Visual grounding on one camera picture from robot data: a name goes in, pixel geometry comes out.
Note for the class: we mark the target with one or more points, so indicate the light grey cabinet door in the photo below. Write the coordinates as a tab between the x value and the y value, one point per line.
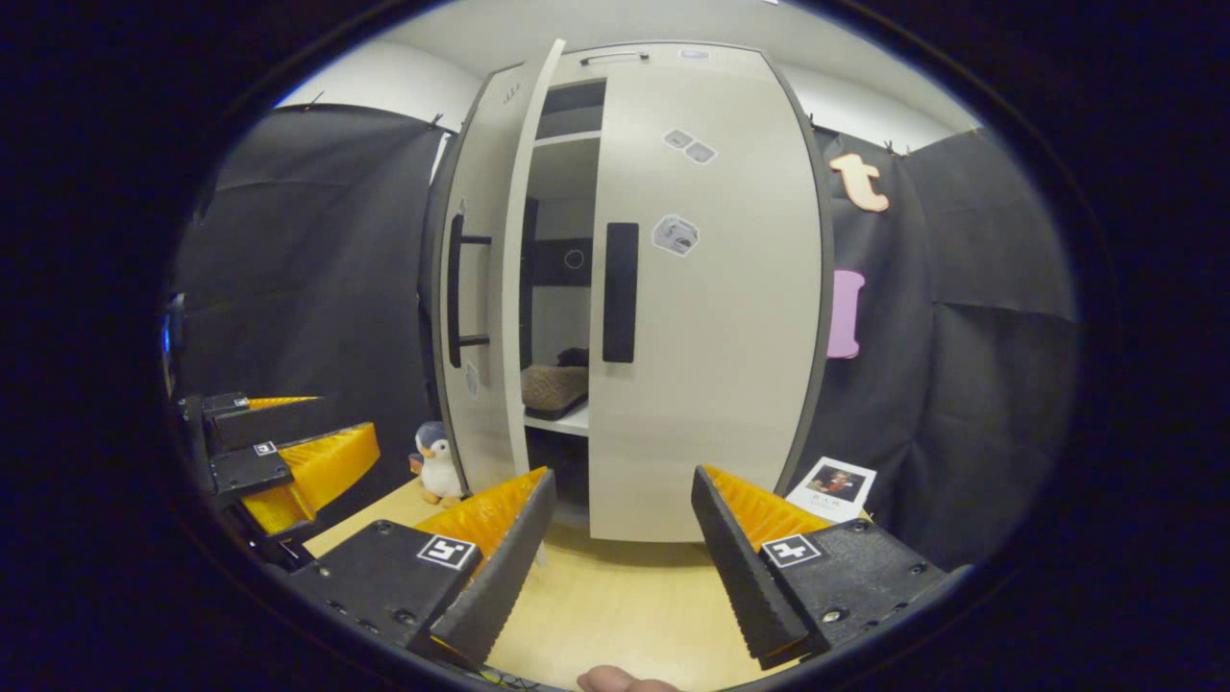
485	144
730	336

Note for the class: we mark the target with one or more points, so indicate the grey shoe cabinet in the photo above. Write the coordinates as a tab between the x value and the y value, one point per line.
562	163

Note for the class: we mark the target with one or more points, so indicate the black backdrop cloth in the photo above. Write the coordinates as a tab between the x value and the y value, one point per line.
961	384
307	269

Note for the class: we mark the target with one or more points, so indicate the cabinet drawer front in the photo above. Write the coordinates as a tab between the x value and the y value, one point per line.
721	60

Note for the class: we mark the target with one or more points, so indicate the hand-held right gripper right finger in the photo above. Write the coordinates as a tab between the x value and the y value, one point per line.
745	577

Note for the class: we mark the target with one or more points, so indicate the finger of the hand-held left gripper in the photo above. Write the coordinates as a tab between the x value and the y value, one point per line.
269	421
255	471

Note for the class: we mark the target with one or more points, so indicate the penguin plush toy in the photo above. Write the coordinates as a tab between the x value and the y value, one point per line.
440	466

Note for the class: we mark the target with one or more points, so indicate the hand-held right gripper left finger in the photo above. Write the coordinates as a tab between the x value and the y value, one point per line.
509	577

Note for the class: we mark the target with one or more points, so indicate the white book with portrait cover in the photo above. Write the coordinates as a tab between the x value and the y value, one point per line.
834	485

